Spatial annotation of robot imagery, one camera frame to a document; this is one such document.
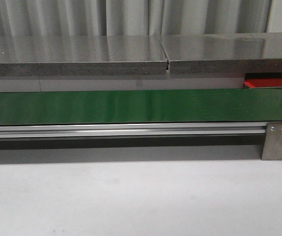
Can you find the grey stone shelf left slab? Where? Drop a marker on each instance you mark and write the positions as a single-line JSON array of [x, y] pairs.
[[81, 56]]

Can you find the grey stone shelf slab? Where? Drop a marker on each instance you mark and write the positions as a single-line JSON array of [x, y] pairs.
[[81, 56], [223, 53]]

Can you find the red plastic bin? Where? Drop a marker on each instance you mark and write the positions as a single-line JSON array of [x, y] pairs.
[[263, 80]]

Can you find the green conveyor belt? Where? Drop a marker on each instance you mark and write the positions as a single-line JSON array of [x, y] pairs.
[[140, 106]]

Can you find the grey stone shelf right slab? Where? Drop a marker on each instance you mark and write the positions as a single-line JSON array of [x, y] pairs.
[[223, 53]]

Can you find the grey pleated curtain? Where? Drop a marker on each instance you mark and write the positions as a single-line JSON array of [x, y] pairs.
[[131, 17]]

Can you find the aluminium conveyor frame rail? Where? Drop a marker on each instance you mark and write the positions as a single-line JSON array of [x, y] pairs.
[[132, 129]]

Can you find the steel conveyor support bracket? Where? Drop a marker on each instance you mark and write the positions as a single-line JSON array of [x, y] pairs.
[[272, 149]]

